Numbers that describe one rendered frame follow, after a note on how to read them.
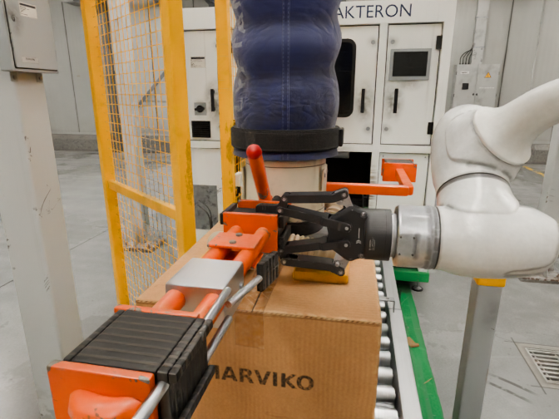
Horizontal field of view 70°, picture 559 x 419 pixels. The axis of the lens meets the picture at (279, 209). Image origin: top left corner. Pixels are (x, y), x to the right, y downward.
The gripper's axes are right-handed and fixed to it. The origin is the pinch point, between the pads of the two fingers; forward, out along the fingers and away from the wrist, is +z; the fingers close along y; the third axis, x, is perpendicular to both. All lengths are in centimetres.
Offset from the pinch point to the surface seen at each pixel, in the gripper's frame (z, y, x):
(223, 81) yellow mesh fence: 42, -25, 113
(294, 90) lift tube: -3.3, -20.4, 16.5
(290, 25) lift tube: -2.6, -31.0, 16.8
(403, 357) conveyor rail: -33, 61, 59
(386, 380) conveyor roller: -28, 68, 55
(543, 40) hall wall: -364, -121, 876
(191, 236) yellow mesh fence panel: 40, 28, 67
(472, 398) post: -50, 62, 45
